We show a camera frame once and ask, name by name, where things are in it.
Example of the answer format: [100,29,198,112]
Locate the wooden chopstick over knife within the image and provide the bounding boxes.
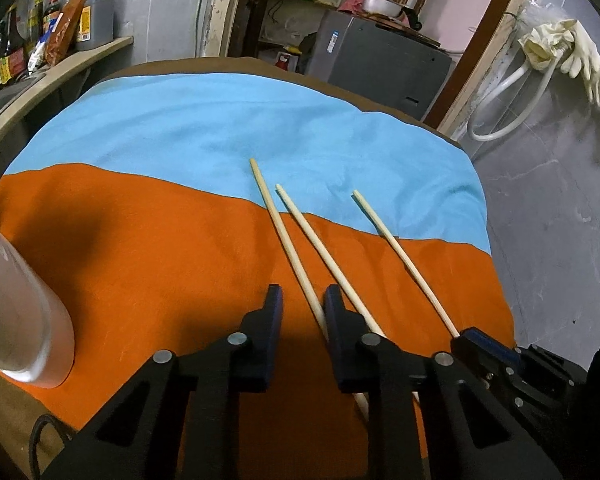
[248,157,371,421]

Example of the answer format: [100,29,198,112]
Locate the orange cloth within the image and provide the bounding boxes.
[0,164,515,479]

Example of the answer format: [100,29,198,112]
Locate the light blue cloth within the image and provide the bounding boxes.
[8,73,490,250]

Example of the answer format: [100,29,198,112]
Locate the white plastic utensil cup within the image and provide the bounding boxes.
[0,232,74,388]

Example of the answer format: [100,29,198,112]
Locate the grey cabinet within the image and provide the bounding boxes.
[304,11,452,120]

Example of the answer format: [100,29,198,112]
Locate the cream rubber gloves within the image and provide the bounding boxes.
[518,18,600,106]

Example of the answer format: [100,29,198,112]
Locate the metal bowl on cabinet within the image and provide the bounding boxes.
[362,0,402,18]

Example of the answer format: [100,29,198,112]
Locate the large dark sauce jug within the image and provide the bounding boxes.
[76,0,114,51]

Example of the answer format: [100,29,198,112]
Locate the brown snack packet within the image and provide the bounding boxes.
[45,0,85,66]

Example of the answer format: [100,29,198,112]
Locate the dark soy sauce bottle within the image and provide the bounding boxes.
[0,3,28,89]

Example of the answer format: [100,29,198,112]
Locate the white hose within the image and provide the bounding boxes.
[466,54,566,143]

